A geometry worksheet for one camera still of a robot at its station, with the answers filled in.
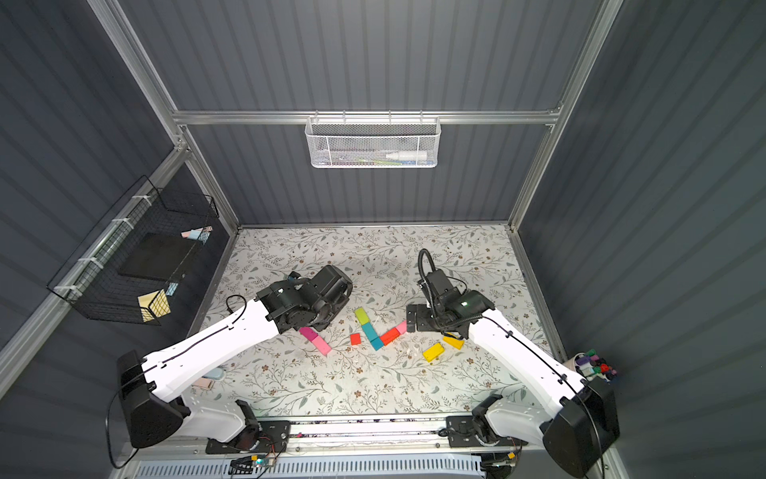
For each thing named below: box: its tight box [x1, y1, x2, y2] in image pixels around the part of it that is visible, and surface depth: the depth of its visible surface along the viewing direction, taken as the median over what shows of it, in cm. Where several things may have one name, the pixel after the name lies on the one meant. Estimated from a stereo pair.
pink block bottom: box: [311, 335, 333, 357], surface depth 91 cm
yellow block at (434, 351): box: [422, 342, 446, 363], surface depth 89 cm
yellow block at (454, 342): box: [441, 336, 465, 351], surface depth 90 cm
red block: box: [380, 327, 401, 347], surface depth 93 cm
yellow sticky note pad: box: [136, 288, 172, 324], surface depth 65 cm
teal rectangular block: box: [361, 322, 380, 342], surface depth 93 cm
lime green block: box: [354, 307, 371, 326], surface depth 96 cm
